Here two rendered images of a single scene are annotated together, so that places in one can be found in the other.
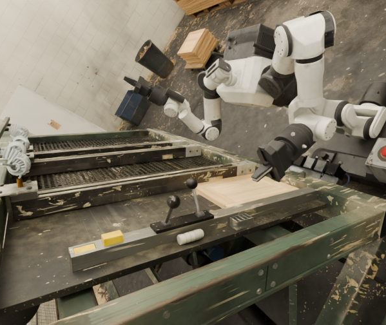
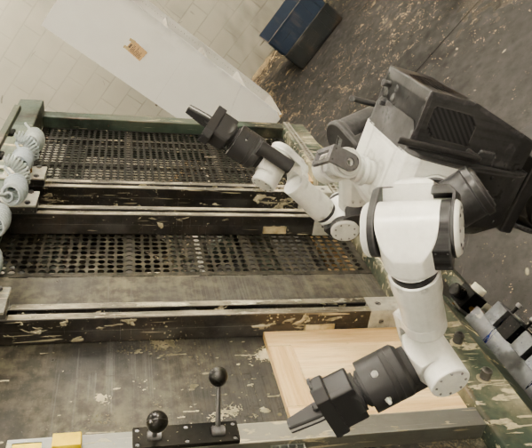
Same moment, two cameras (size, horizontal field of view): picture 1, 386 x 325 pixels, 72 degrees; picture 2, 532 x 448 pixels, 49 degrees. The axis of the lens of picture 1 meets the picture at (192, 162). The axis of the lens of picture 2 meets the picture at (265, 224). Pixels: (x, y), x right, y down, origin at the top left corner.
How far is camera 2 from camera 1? 0.57 m
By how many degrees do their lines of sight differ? 19
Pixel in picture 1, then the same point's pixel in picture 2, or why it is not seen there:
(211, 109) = (348, 188)
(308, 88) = (407, 316)
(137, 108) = (307, 31)
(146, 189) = (179, 329)
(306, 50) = (395, 269)
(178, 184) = (240, 328)
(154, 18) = not seen: outside the picture
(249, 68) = (394, 169)
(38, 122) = (107, 41)
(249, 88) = not seen: hidden behind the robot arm
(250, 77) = not seen: hidden behind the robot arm
